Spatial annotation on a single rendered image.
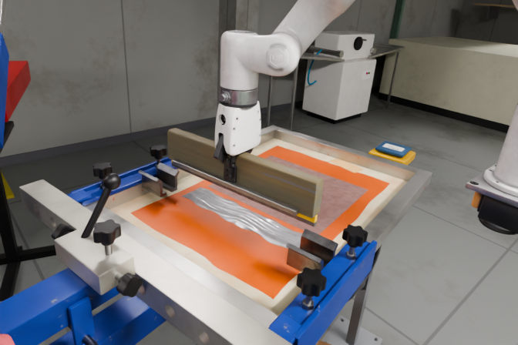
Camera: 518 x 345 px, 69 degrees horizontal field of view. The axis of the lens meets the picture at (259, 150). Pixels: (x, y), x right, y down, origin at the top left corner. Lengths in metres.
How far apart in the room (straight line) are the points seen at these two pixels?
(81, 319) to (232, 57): 0.48
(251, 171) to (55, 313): 0.40
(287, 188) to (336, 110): 3.99
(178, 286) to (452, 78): 5.51
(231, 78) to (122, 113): 3.22
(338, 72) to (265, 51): 3.95
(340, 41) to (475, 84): 2.07
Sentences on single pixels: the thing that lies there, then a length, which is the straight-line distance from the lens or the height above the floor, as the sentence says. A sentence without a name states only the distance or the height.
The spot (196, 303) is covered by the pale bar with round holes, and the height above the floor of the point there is 1.04.
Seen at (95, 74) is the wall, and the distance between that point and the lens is 3.72.
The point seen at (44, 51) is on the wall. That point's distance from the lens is 3.58.
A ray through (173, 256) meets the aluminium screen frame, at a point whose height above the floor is 0.99.
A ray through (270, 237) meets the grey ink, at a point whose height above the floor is 0.96.
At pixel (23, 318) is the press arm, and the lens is 0.62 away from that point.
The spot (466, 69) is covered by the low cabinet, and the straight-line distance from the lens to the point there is 5.83.
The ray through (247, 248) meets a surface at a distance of 0.82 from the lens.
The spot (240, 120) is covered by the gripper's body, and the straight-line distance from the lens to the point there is 0.73.
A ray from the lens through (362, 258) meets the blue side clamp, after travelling 0.75.
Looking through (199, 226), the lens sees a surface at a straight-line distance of 0.88.
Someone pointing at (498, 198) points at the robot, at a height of 1.13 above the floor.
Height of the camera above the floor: 1.45
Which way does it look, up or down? 23 degrees down
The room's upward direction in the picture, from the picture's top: 4 degrees clockwise
